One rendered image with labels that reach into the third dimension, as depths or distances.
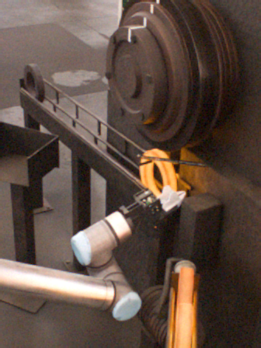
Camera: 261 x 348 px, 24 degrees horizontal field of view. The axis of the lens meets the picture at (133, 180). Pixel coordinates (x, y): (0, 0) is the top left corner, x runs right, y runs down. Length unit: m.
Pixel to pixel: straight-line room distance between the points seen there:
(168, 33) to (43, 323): 1.34
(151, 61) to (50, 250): 1.46
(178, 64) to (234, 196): 0.41
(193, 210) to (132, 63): 0.45
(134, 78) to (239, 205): 0.46
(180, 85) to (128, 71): 0.17
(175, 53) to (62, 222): 1.61
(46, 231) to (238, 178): 1.45
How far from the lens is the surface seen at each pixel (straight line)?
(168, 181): 1.91
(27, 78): 2.96
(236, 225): 1.80
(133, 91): 1.75
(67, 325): 2.54
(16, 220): 2.45
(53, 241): 2.98
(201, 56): 1.64
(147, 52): 1.67
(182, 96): 1.68
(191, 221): 1.79
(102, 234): 1.79
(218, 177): 1.81
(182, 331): 1.40
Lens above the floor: 1.76
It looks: 31 degrees down
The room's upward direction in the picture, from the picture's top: 2 degrees clockwise
